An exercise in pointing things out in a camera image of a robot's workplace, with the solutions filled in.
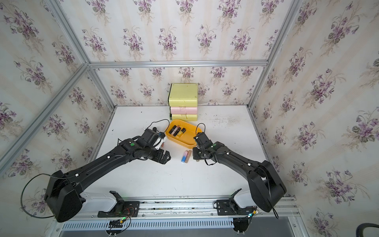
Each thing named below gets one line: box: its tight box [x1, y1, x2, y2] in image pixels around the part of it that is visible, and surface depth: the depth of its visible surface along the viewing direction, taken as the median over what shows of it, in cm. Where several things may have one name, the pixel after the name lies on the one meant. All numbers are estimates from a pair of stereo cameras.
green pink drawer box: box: [167, 82, 198, 121], surface depth 101 cm
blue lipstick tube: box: [181, 150, 189, 163], surface depth 92 cm
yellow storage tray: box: [164, 119, 203, 149], surface depth 106 cm
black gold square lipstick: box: [177, 127, 187, 138], surface depth 104 cm
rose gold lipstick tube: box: [184, 150, 192, 164], surface depth 93 cm
